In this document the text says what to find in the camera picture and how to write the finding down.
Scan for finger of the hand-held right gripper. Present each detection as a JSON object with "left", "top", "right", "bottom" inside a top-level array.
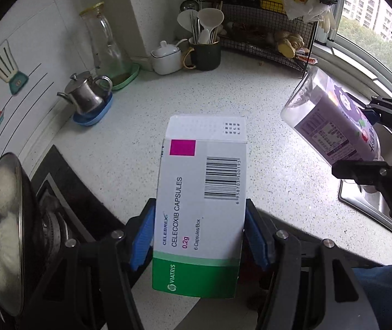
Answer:
[
  {"left": 332, "top": 159, "right": 392, "bottom": 219},
  {"left": 361, "top": 97, "right": 392, "bottom": 128}
]

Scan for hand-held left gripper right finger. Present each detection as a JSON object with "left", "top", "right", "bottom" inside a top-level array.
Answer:
[{"left": 244, "top": 199, "right": 380, "bottom": 330}]

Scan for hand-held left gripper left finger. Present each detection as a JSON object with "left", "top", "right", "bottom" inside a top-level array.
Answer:
[{"left": 17, "top": 197, "right": 157, "bottom": 330}]

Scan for purple label plastic bottle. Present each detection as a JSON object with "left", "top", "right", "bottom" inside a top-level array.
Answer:
[{"left": 281, "top": 66, "right": 384, "bottom": 193}]

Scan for green and white medicine box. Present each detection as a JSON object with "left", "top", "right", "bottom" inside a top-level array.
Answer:
[{"left": 152, "top": 115, "right": 248, "bottom": 299}]

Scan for green trees outside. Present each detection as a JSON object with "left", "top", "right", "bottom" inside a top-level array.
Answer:
[{"left": 338, "top": 17, "right": 392, "bottom": 83}]

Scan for stainless steel sink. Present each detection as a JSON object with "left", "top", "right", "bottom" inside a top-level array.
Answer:
[{"left": 338, "top": 120, "right": 392, "bottom": 244}]

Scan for red snack packets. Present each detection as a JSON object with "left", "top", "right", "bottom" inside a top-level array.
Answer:
[{"left": 294, "top": 48, "right": 317, "bottom": 64}]

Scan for white gloves on rack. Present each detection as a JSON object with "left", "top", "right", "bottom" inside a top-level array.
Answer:
[{"left": 283, "top": 0, "right": 336, "bottom": 35}]

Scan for person's blue pants leg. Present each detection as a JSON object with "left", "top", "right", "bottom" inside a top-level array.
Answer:
[{"left": 352, "top": 256, "right": 392, "bottom": 330}]

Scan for blue saucer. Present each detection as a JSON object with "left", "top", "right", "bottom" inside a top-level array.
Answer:
[{"left": 73, "top": 92, "right": 113, "bottom": 127}]

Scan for steel teapot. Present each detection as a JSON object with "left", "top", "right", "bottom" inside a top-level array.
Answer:
[{"left": 57, "top": 71, "right": 113, "bottom": 116}]

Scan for green plastic tray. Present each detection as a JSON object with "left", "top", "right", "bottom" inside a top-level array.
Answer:
[{"left": 108, "top": 62, "right": 140, "bottom": 91}]

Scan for white lidded jar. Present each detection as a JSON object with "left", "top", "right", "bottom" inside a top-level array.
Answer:
[{"left": 151, "top": 40, "right": 182, "bottom": 75}]

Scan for dark green mug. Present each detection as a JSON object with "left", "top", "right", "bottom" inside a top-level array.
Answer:
[{"left": 182, "top": 36, "right": 222, "bottom": 72}]

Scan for clear glass carafe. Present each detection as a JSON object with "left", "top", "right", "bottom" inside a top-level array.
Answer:
[{"left": 80, "top": 2, "right": 131, "bottom": 81}]

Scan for white rice paddle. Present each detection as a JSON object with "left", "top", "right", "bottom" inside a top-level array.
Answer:
[{"left": 198, "top": 8, "right": 225, "bottom": 43}]

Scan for white plastic spoon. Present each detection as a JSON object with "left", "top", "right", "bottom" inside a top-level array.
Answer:
[{"left": 177, "top": 10, "right": 200, "bottom": 43}]

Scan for white window frame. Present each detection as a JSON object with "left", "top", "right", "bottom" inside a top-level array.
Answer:
[{"left": 314, "top": 0, "right": 392, "bottom": 111}]

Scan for black wire rack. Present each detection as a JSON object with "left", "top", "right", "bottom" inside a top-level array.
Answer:
[{"left": 197, "top": 0, "right": 320, "bottom": 73}]

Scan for kitchen cartoon wall sticker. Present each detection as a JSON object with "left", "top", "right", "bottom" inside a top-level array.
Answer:
[{"left": 0, "top": 39, "right": 42, "bottom": 186}]

